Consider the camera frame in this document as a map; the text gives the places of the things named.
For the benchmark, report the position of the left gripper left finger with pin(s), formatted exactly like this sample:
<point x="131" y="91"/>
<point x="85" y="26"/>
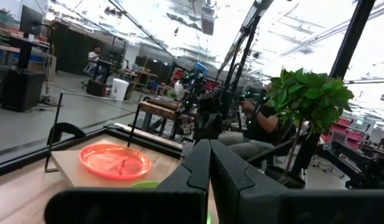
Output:
<point x="166" y="205"/>

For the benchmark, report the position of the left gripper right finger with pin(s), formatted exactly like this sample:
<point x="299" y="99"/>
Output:
<point x="272" y="208"/>

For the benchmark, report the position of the orange translucent plate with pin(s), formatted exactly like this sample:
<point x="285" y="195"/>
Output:
<point x="86" y="168"/>
<point x="115" y="161"/>

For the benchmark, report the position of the white bin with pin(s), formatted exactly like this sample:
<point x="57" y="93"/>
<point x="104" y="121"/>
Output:
<point x="119" y="89"/>

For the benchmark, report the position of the wooden background table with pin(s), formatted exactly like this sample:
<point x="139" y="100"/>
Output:
<point x="157" y="110"/>

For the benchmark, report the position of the green leafy plant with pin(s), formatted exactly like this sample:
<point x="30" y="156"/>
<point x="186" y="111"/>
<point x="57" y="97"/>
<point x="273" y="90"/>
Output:
<point x="310" y="96"/>

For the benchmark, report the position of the computer monitor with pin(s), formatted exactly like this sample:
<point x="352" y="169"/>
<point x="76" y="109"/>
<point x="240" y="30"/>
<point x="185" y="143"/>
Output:
<point x="30" y="20"/>

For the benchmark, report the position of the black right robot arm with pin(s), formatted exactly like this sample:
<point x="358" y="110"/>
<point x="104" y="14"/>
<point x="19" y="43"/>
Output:
<point x="215" y="115"/>

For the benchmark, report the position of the small black box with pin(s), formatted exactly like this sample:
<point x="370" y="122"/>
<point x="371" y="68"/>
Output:
<point x="96" y="88"/>

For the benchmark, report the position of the large black box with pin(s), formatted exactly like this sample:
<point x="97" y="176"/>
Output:
<point x="22" y="90"/>

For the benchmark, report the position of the distant seated person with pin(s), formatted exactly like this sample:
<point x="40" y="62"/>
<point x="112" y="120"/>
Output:
<point x="93" y="57"/>

